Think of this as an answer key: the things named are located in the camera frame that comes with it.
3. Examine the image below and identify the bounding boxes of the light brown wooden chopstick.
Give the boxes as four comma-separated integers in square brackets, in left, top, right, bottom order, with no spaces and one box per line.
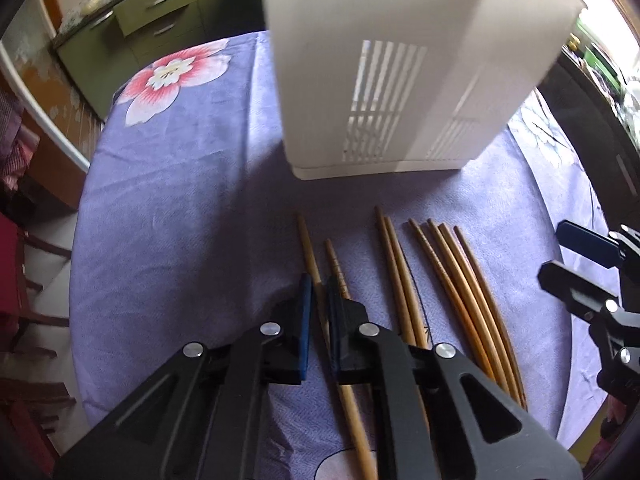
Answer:
[425,218,512,395]
[437,222,522,403]
[409,219,501,382]

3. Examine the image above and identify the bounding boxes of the brown ridged wooden chopstick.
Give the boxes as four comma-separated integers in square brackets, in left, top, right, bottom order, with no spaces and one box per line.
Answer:
[324,240,350,299]

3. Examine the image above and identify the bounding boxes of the purple floral tablecloth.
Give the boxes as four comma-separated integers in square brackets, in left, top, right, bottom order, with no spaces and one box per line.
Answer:
[70,32,620,479]

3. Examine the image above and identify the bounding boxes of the red wooden chair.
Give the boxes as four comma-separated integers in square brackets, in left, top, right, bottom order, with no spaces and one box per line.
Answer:
[0,211,76,476]

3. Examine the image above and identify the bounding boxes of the green kitchen base cabinets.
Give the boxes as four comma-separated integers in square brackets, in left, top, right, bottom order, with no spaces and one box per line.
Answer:
[52,0,266,119]

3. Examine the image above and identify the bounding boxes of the white slotted utensil holder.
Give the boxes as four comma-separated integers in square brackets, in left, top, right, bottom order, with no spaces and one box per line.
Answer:
[262,0,585,180]

